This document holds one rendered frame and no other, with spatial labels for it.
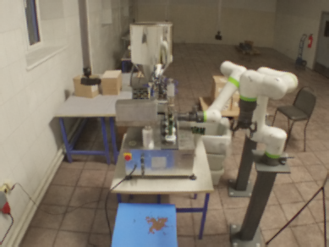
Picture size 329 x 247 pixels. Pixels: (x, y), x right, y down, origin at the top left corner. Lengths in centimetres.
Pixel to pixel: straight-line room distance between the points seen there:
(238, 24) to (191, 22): 225
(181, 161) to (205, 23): 1054
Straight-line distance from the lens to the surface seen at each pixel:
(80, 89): 339
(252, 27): 1255
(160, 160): 171
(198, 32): 1196
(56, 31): 387
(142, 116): 157
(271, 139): 172
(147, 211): 181
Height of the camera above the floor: 195
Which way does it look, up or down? 28 degrees down
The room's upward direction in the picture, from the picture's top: straight up
